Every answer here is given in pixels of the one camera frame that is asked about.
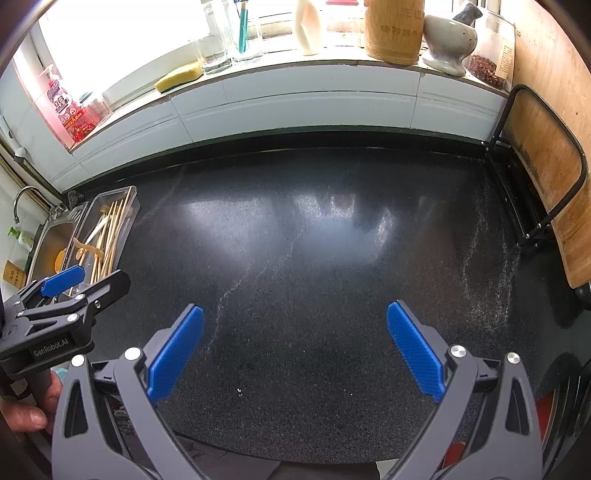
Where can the green soap bottle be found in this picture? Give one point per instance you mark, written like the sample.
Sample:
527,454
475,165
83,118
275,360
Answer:
23,237

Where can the bunch of wooden chopsticks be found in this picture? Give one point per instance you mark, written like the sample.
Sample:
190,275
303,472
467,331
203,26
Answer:
113,230

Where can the black metal rack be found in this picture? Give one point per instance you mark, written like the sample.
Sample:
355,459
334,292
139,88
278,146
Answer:
572,147

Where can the grey stone mortar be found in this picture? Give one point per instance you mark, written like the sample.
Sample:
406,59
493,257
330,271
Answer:
448,46

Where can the chrome faucet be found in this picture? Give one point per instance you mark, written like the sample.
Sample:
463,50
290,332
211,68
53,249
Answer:
21,191

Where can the clear glass cup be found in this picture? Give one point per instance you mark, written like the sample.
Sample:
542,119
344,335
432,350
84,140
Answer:
256,46

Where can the dark scouring pad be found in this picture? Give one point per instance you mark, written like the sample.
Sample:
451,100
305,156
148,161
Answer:
74,197

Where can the red detergent pump bottle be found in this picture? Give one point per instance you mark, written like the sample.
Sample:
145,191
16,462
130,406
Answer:
69,110

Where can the white squeeze bottle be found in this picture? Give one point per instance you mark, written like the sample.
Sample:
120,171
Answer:
307,27

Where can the clear jar of dried chili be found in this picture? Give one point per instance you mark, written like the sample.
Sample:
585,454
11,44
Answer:
489,69

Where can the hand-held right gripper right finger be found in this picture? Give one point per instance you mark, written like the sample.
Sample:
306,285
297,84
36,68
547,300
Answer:
415,353

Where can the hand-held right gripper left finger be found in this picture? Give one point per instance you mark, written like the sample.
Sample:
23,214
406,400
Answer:
175,353

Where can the wooden spoon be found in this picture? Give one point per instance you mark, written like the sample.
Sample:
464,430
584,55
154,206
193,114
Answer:
85,244

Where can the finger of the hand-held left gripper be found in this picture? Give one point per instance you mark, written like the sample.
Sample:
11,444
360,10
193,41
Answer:
64,280
108,288

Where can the red object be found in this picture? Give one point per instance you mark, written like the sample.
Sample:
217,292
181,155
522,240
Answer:
545,415

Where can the small wooden box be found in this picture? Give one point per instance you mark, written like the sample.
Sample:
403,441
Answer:
14,272

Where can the glass jar with blue lid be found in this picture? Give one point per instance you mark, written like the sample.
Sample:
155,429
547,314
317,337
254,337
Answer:
94,108

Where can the yellow sponge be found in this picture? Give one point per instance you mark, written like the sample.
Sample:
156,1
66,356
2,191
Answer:
178,77

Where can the white wall fitting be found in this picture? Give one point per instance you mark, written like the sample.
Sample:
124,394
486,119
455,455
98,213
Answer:
18,154

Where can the wooden cutting board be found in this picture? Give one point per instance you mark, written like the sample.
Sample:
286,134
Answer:
549,115

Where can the person's left hand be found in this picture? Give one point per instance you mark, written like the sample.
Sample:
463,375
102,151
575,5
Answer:
23,415

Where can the plastic jar with red lid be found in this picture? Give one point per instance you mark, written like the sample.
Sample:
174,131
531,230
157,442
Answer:
346,23

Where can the tall clear glass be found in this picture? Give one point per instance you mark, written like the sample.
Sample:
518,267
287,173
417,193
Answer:
216,46

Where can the bamboo utensil holder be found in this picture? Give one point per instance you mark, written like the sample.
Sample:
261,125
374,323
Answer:
395,32

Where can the grey stone pestle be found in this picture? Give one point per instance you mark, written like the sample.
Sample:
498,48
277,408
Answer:
467,11

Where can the stainless steel sink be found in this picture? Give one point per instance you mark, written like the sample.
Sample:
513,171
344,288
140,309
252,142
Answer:
48,240

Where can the clear plastic container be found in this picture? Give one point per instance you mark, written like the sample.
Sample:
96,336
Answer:
129,203

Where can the teal toothbrush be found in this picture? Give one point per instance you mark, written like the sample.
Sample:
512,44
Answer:
243,27

